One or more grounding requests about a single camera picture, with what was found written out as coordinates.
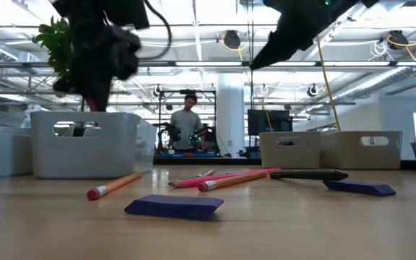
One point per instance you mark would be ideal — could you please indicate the blue eraser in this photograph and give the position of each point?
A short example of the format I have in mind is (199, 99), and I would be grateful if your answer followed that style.
(173, 207)
(359, 187)

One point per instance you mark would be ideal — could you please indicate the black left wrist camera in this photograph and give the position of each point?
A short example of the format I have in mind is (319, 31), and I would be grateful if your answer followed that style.
(128, 54)

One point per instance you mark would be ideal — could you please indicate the green potted plant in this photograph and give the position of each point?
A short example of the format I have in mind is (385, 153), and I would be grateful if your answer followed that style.
(54, 43)

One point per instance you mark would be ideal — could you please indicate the grey plastic bin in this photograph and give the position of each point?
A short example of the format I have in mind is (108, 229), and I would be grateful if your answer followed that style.
(96, 159)
(359, 159)
(291, 157)
(2, 155)

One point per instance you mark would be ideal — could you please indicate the silver ventilation duct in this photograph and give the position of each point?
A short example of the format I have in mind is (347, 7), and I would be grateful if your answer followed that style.
(374, 85)

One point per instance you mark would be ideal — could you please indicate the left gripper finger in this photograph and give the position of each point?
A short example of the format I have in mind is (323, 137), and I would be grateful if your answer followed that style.
(94, 68)

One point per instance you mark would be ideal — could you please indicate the ceiling light strip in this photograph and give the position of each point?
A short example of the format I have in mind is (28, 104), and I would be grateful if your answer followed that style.
(208, 64)

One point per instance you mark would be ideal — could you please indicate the black pen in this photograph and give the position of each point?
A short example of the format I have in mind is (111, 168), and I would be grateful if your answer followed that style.
(309, 174)

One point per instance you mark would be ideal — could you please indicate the person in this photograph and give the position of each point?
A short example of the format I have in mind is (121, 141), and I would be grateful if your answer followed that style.
(186, 124)

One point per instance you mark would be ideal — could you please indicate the black table frame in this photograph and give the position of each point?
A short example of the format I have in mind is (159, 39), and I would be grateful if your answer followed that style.
(200, 161)

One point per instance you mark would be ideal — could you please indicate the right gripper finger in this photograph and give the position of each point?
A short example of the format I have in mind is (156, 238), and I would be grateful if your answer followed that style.
(276, 48)

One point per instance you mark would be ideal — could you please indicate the white column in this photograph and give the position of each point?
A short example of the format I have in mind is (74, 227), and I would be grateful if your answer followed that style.
(229, 108)

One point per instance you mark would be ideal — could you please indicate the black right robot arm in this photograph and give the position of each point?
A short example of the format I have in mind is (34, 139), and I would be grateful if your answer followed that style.
(368, 3)

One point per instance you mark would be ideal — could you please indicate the black background frame rig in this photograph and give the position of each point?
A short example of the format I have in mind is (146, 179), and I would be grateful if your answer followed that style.
(187, 91)

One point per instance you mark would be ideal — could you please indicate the black monitor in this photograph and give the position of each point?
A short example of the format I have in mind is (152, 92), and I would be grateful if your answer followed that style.
(269, 122)

